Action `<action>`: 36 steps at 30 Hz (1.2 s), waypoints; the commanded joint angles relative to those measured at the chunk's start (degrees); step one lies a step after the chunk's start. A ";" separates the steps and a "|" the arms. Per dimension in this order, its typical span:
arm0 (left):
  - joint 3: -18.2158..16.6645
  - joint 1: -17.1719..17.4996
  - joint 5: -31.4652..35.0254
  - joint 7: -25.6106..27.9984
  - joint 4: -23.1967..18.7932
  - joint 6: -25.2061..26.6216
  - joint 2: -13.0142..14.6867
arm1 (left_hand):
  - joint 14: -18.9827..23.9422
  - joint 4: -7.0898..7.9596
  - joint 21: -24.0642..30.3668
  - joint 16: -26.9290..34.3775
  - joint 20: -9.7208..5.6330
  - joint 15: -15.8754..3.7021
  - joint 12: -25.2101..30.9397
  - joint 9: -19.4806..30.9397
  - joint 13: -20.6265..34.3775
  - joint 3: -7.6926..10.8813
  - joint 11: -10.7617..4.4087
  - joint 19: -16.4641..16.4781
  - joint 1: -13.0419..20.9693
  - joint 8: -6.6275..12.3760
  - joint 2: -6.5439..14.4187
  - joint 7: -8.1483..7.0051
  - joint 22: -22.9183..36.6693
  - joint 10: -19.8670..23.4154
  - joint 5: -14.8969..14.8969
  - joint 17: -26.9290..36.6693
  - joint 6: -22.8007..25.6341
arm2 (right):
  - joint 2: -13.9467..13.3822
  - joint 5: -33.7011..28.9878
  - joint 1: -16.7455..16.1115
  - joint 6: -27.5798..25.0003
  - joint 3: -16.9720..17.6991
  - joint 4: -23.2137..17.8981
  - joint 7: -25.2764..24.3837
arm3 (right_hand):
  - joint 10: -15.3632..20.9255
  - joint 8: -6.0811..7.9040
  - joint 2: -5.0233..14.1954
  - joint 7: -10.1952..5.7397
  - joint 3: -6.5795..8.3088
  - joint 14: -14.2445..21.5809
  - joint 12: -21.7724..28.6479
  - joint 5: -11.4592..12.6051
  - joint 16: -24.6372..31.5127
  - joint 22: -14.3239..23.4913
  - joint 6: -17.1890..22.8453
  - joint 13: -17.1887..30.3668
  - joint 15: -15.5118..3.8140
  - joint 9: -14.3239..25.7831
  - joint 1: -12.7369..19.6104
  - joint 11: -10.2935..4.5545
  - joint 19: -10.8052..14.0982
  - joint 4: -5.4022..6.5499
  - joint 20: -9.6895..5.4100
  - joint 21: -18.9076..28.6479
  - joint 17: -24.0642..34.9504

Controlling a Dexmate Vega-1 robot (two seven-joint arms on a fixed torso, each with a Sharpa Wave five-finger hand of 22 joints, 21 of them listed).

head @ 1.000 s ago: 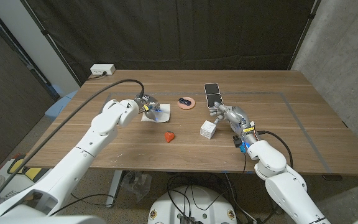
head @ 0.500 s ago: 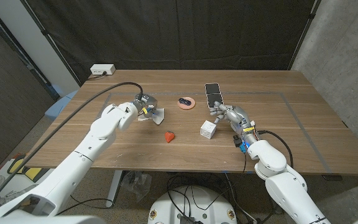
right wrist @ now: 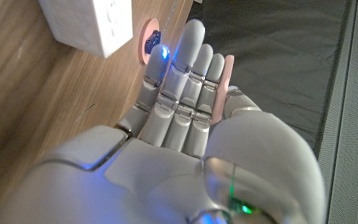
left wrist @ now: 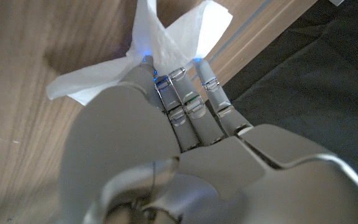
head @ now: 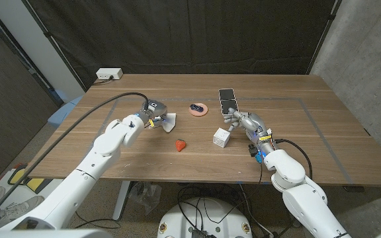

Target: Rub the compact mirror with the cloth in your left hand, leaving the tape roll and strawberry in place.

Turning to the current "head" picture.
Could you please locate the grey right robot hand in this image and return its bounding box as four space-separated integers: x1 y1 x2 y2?
224 107 273 140

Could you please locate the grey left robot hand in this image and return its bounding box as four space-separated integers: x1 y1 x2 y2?
140 100 170 124

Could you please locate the white cloth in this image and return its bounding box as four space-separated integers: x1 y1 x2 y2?
149 112 177 134

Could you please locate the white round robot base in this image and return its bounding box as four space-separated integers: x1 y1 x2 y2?
157 197 253 238

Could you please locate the white cube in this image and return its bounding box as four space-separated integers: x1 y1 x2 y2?
212 128 231 149

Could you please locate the pink round dish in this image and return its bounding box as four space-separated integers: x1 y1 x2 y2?
189 102 209 117

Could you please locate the white power strip box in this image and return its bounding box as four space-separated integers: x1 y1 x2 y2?
95 67 124 81

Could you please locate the black backdrop curtain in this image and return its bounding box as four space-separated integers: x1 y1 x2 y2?
21 0 341 89

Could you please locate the clear plastic bag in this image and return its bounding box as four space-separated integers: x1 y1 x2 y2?
129 180 162 216

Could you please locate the light blue bin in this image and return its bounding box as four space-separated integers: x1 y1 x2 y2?
47 94 85 130

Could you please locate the white table leg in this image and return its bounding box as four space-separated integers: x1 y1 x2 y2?
112 180 132 221

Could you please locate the black backdrop stand pole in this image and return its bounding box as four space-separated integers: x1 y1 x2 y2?
305 0 343 75
21 0 87 91

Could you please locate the black finned electronics box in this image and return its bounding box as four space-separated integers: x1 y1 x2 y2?
190 228 212 238

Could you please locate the yellow black floor pad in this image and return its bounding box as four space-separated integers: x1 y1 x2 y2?
24 177 54 194
7 164 29 186

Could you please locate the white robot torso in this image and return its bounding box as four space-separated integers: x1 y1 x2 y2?
0 227 381 238

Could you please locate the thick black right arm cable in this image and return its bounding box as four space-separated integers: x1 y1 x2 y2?
275 138 314 181

